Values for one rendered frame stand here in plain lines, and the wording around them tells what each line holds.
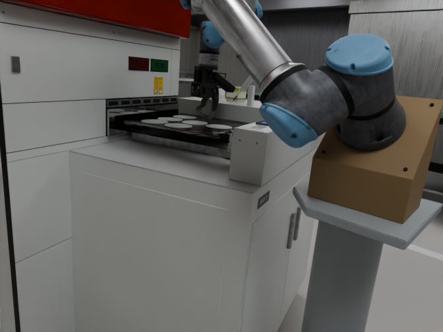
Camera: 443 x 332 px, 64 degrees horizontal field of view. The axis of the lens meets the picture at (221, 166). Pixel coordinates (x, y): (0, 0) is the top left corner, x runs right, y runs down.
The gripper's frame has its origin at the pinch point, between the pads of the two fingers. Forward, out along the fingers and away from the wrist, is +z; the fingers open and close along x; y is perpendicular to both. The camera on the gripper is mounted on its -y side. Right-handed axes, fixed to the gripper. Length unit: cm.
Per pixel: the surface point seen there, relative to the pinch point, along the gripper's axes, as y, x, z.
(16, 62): 66, 7, -17
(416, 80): -419, -128, -26
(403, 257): -150, 19, 91
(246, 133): 21, 47, -4
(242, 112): -16.4, -0.1, -2.3
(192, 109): -5.2, -21.7, -0.9
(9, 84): 68, 8, -11
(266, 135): 18, 52, -4
